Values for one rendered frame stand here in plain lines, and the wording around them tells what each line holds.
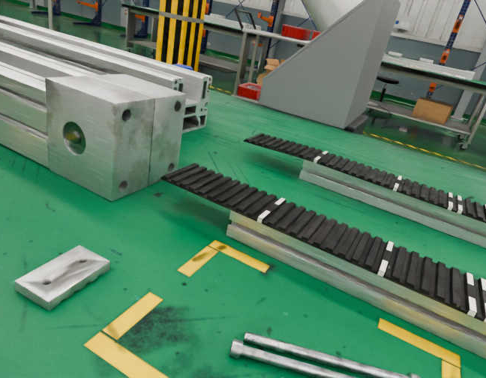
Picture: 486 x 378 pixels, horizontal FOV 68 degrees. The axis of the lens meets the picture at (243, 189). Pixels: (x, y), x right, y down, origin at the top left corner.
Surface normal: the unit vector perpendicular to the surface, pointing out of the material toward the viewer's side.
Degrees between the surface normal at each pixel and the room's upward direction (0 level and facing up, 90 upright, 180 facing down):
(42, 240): 0
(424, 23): 90
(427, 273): 0
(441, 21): 90
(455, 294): 0
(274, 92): 90
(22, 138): 90
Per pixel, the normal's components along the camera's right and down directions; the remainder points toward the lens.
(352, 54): -0.44, 0.31
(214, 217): 0.18, -0.89
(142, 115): 0.86, 0.36
